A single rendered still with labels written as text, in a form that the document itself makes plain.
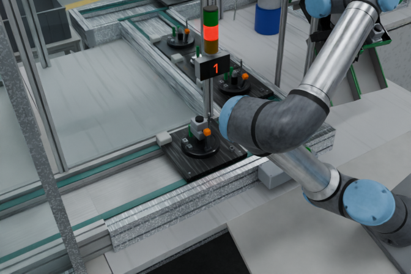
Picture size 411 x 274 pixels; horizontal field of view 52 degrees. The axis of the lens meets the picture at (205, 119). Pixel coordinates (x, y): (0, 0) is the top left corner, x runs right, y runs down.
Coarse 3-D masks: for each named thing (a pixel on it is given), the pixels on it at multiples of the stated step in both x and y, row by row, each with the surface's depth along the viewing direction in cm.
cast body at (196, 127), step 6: (192, 120) 143; (198, 120) 141; (204, 120) 142; (192, 126) 144; (198, 126) 141; (204, 126) 143; (192, 132) 146; (198, 132) 142; (198, 138) 143; (204, 138) 144
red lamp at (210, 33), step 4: (204, 28) 138; (208, 28) 137; (212, 28) 137; (216, 28) 138; (204, 32) 139; (208, 32) 138; (212, 32) 138; (216, 32) 139; (204, 36) 140; (208, 36) 139; (212, 36) 139; (216, 36) 140
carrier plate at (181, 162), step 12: (180, 132) 156; (216, 132) 156; (168, 144) 151; (180, 144) 151; (228, 144) 150; (168, 156) 147; (180, 156) 146; (216, 156) 145; (228, 156) 145; (240, 156) 145; (180, 168) 141; (192, 168) 141; (204, 168) 141; (216, 168) 142; (192, 180) 139
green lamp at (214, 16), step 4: (204, 12) 135; (208, 12) 134; (212, 12) 134; (216, 12) 135; (204, 16) 136; (208, 16) 135; (212, 16) 135; (216, 16) 135; (204, 20) 137; (208, 20) 136; (212, 20) 136; (216, 20) 136; (204, 24) 138; (208, 24) 137; (212, 24) 136; (216, 24) 137
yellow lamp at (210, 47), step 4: (204, 40) 141; (208, 40) 140; (212, 40) 140; (216, 40) 141; (204, 44) 142; (208, 44) 141; (212, 44) 141; (216, 44) 141; (204, 48) 143; (208, 48) 142; (212, 48) 142; (216, 48) 142; (208, 52) 143; (212, 52) 143; (216, 52) 143
